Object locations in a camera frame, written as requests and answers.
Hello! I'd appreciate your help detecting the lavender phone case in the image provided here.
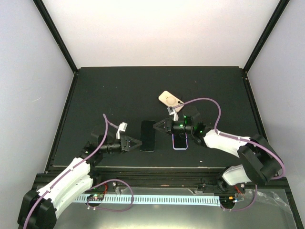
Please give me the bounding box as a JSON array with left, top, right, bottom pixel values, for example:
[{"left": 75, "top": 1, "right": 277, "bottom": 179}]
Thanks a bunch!
[{"left": 172, "top": 133, "right": 189, "bottom": 151}]

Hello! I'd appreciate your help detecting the left black frame post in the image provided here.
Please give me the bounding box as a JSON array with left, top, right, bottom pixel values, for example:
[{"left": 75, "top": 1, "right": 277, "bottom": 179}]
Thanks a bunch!
[{"left": 33, "top": 0, "right": 78, "bottom": 74}]

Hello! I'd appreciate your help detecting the light blue cable duct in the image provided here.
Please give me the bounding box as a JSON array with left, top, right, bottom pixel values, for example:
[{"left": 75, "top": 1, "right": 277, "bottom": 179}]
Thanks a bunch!
[{"left": 73, "top": 194, "right": 220, "bottom": 207}]

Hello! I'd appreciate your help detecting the black phone case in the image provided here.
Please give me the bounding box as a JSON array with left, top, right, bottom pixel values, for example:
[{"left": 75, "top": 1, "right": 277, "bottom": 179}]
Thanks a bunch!
[{"left": 140, "top": 120, "right": 156, "bottom": 152}]

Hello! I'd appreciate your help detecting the black front rail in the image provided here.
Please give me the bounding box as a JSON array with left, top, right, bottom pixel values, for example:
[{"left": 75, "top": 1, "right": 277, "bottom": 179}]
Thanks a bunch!
[{"left": 31, "top": 167, "right": 289, "bottom": 190}]

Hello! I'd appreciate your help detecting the right black frame post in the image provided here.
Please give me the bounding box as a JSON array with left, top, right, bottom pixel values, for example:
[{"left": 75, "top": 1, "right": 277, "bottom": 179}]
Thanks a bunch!
[{"left": 243, "top": 0, "right": 290, "bottom": 73}]

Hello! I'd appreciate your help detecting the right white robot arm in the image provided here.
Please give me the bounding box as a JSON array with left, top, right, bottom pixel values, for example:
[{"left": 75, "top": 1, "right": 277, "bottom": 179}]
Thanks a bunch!
[{"left": 153, "top": 106, "right": 284, "bottom": 192}]

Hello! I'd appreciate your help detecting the beige phone case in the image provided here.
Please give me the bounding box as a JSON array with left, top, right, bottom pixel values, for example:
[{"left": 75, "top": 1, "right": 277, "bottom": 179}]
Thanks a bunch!
[{"left": 158, "top": 91, "right": 183, "bottom": 112}]

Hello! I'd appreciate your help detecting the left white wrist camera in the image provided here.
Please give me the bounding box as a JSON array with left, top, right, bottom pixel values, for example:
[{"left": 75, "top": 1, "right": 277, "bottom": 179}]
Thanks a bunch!
[{"left": 116, "top": 122, "right": 128, "bottom": 139}]

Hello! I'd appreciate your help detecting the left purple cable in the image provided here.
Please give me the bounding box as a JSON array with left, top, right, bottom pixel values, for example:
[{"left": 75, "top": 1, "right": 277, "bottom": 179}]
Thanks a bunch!
[{"left": 22, "top": 114, "right": 134, "bottom": 229}]

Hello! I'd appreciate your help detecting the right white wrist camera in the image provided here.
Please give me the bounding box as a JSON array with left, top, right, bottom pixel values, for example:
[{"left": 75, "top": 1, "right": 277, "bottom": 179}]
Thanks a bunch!
[{"left": 167, "top": 107, "right": 179, "bottom": 121}]

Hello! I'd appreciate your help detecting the black frame post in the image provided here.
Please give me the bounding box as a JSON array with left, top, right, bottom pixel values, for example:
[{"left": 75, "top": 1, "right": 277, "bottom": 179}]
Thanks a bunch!
[
  {"left": 243, "top": 0, "right": 290, "bottom": 73},
  {"left": 33, "top": 0, "right": 78, "bottom": 74}
]

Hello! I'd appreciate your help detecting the purple cable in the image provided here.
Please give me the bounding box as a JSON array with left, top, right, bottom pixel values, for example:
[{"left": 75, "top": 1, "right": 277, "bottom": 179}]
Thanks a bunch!
[
  {"left": 171, "top": 97, "right": 286, "bottom": 212},
  {"left": 22, "top": 114, "right": 134, "bottom": 229}
]

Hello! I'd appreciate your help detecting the circuit board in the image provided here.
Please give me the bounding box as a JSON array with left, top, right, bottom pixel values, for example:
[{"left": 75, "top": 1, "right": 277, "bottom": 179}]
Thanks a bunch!
[
  {"left": 220, "top": 196, "right": 244, "bottom": 203},
  {"left": 87, "top": 194, "right": 104, "bottom": 201}
]

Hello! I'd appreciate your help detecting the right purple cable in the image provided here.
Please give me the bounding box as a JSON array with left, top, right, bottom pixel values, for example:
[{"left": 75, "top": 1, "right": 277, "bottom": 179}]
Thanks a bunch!
[{"left": 171, "top": 97, "right": 286, "bottom": 212}]

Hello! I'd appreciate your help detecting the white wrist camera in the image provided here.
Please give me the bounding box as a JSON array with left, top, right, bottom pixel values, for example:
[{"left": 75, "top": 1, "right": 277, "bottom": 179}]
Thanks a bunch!
[
  {"left": 116, "top": 122, "right": 128, "bottom": 139},
  {"left": 167, "top": 107, "right": 179, "bottom": 121}
]

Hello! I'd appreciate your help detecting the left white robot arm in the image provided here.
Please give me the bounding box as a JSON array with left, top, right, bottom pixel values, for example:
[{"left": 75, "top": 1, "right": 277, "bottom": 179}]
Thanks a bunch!
[{"left": 17, "top": 134, "right": 142, "bottom": 229}]

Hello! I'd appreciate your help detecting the left circuit board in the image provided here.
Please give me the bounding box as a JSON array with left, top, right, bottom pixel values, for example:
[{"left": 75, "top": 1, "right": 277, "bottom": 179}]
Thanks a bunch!
[{"left": 87, "top": 194, "right": 104, "bottom": 201}]

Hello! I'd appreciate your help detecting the right circuit board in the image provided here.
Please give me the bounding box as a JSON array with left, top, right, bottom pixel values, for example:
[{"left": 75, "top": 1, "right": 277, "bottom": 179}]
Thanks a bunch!
[{"left": 220, "top": 196, "right": 244, "bottom": 203}]

